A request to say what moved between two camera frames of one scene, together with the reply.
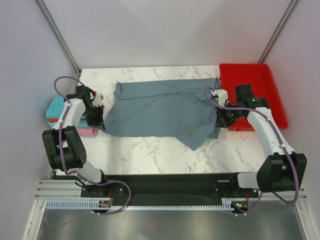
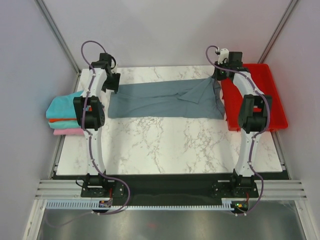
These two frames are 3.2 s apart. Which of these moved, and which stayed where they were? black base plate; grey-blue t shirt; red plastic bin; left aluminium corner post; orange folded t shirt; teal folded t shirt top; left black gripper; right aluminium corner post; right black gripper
Moved: left black gripper; right black gripper; grey-blue t shirt
Stayed: orange folded t shirt; left aluminium corner post; black base plate; right aluminium corner post; red plastic bin; teal folded t shirt top
